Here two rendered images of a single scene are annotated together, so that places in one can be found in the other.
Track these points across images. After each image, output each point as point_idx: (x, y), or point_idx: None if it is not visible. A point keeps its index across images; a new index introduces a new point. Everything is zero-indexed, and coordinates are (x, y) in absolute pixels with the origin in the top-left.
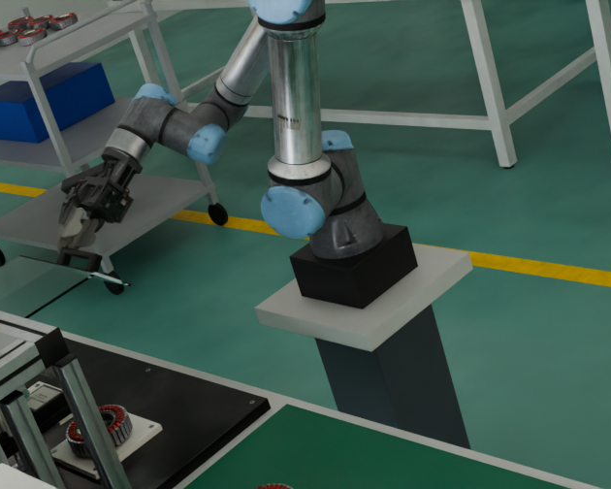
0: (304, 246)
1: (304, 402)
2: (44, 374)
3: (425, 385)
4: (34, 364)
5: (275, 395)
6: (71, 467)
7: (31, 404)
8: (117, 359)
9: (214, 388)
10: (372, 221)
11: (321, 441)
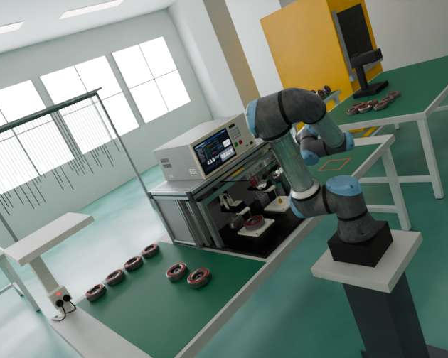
0: None
1: (266, 266)
2: None
3: (372, 313)
4: (185, 197)
5: (274, 257)
6: None
7: (233, 203)
8: None
9: (277, 239)
10: (350, 232)
11: (237, 279)
